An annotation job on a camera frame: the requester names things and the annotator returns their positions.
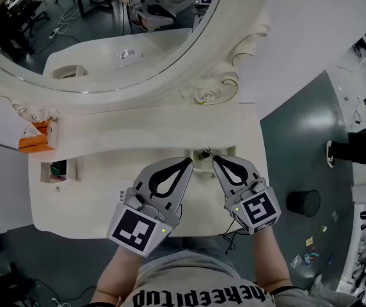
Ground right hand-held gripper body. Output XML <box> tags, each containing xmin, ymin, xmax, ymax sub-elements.
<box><xmin>224</xmin><ymin>177</ymin><xmax>282</xmax><ymax>235</ymax></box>

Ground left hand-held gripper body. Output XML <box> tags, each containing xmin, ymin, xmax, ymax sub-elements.
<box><xmin>106</xmin><ymin>189</ymin><xmax>181</xmax><ymax>258</ymax></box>

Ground person's right forearm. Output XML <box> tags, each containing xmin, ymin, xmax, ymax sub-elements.
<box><xmin>250</xmin><ymin>227</ymin><xmax>291</xmax><ymax>292</ymax></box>

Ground person's left forearm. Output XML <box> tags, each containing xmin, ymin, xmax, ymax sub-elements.
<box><xmin>90</xmin><ymin>246</ymin><xmax>145</xmax><ymax>305</ymax></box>

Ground white vanity table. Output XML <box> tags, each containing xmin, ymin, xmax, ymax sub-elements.
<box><xmin>28</xmin><ymin>102</ymin><xmax>270</xmax><ymax>240</ymax></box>

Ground black mesh waste bin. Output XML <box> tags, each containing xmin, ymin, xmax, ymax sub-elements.
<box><xmin>285</xmin><ymin>189</ymin><xmax>321</xmax><ymax>218</ymax></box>

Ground person's jeans legs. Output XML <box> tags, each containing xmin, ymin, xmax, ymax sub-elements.
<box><xmin>152</xmin><ymin>235</ymin><xmax>235</xmax><ymax>268</ymax></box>

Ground blue and red small object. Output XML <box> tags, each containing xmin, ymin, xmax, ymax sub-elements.
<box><xmin>303</xmin><ymin>247</ymin><xmax>321</xmax><ymax>264</ymax></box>

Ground person's grey printed shirt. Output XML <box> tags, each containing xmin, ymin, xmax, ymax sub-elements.
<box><xmin>90</xmin><ymin>249</ymin><xmax>334</xmax><ymax>307</ymax></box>

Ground dark green round jar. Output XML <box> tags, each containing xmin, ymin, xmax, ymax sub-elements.
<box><xmin>49</xmin><ymin>161</ymin><xmax>68</xmax><ymax>177</ymax></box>

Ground orange tissue pack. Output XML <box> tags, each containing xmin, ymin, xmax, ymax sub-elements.
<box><xmin>18</xmin><ymin>120</ymin><xmax>59</xmax><ymax>154</ymax></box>

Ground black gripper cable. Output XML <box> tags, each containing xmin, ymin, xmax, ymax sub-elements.
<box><xmin>221</xmin><ymin>217</ymin><xmax>251</xmax><ymax>257</ymax></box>

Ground oval mirror white ornate frame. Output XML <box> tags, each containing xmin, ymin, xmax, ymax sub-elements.
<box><xmin>0</xmin><ymin>0</ymin><xmax>272</xmax><ymax>123</ymax></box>

